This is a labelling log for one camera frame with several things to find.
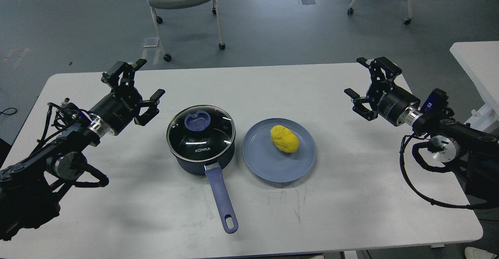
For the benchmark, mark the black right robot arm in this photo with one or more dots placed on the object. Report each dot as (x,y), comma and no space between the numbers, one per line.
(444,144)

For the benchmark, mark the glass pot lid blue knob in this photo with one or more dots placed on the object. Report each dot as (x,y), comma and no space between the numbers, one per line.
(200,133)

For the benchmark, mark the dark blue saucepan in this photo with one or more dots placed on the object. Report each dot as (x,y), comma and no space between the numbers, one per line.
(212,170)

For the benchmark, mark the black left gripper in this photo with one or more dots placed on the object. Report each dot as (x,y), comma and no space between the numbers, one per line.
(124,102)

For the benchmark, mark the white side table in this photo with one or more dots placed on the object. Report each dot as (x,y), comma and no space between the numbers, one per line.
(480,60)

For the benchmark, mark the yellow potato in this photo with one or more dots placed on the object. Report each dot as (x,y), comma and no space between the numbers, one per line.
(284,139)

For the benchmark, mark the blue plate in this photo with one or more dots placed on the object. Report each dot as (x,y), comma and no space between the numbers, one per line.
(271,164)

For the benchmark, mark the white object at bottom edge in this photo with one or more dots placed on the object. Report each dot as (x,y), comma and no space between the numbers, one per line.
(476,253)

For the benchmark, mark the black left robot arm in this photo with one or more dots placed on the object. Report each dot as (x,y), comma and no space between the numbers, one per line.
(32,188)

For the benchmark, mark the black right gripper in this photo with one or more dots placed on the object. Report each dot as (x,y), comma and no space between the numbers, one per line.
(385,98)

